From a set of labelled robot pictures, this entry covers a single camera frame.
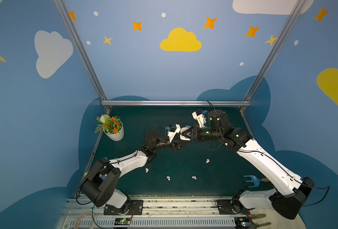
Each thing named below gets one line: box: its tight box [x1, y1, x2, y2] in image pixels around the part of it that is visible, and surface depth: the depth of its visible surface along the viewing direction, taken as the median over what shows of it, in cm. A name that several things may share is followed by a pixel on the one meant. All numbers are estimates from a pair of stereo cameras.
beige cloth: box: [249, 207, 307, 229], surface depth 71 cm
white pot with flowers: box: [94, 114, 125, 142], surface depth 95 cm
